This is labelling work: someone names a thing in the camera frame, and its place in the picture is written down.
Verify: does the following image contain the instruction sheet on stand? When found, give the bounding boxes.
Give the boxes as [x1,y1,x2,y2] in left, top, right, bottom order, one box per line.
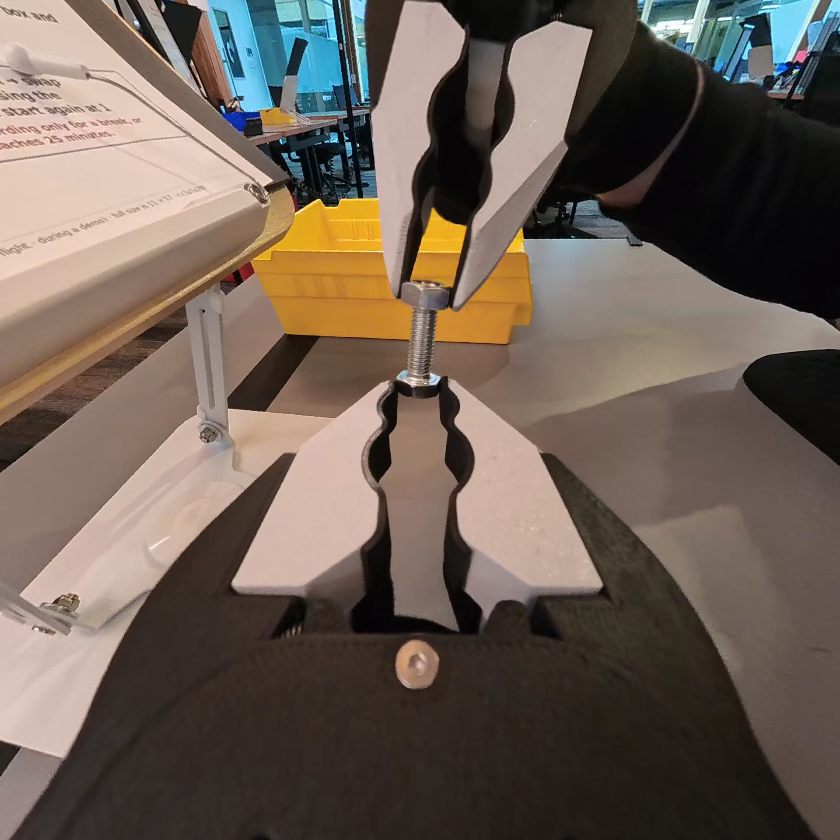
[0,0,298,427]

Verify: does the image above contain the yellow plastic bin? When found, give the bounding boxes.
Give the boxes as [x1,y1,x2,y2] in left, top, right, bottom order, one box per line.
[251,199,534,345]

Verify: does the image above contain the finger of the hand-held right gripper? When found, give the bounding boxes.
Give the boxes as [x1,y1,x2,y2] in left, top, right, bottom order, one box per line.
[369,0,468,301]
[450,20,596,311]

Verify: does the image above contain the wooden beam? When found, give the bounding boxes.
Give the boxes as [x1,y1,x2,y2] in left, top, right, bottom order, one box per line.
[190,16,231,112]

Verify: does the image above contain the white stand strut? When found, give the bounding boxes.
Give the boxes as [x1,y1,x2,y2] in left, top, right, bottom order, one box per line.
[0,577,83,636]
[185,285,234,447]

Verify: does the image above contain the wire page holder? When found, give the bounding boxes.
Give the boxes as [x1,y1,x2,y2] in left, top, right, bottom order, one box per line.
[0,41,270,203]

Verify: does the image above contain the person's right hand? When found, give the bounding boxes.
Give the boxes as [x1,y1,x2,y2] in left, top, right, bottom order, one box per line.
[550,16,706,199]

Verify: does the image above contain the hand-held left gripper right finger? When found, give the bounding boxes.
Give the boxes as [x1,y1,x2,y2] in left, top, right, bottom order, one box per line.
[438,379,603,611]

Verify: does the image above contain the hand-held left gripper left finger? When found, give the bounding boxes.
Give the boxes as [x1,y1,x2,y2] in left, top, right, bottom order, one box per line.
[231,382,401,608]

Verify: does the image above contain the person's black clothing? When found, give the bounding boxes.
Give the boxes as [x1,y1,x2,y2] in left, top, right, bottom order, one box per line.
[743,350,840,463]

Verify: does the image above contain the steel hex bolt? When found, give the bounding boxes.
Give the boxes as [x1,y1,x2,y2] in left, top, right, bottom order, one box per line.
[398,280,455,385]

